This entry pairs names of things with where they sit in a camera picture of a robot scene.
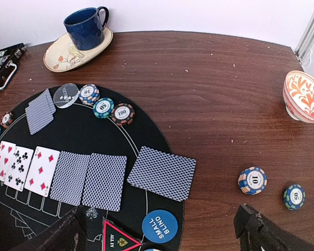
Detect green chips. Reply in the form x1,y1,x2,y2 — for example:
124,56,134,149
93,97,114,119

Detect blue small blind button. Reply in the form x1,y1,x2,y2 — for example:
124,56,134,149
141,209,178,244

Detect blue white chip stack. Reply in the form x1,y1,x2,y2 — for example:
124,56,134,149
238,166,267,195

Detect seven of clubs card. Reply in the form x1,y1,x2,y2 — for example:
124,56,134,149
4,146,34,192

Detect blue chips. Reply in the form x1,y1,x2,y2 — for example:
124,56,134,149
78,84,100,106

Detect six of hearts card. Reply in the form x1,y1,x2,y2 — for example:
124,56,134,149
0,141,16,182

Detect blue ten poker chip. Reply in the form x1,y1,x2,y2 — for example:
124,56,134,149
144,248,161,251

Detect five of diamonds card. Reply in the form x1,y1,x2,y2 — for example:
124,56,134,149
24,146,60,197

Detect orange hundred chip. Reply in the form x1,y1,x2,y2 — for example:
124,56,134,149
111,103,135,126
1,112,14,128

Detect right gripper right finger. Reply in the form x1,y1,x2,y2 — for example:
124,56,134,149
234,204,314,251

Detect green blue chip stack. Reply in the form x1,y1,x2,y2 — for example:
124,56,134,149
283,184,306,211

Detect dark blue mug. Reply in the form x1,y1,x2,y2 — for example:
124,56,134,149
63,6,109,51

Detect black poker set case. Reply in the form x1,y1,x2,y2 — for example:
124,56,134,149
0,43,27,92

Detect dealt card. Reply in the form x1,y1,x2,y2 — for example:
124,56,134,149
25,89,56,135
127,146,196,202

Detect red triangle all-in marker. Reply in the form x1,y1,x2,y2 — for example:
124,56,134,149
102,218,142,251

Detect beige ceramic saucer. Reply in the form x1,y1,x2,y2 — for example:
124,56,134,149
43,28,114,73

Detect red patterned small bowl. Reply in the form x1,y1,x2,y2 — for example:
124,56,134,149
283,70,314,123

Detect round black poker mat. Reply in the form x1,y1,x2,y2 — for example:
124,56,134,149
0,100,184,250

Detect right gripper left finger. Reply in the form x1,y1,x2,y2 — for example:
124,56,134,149
12,206,87,250

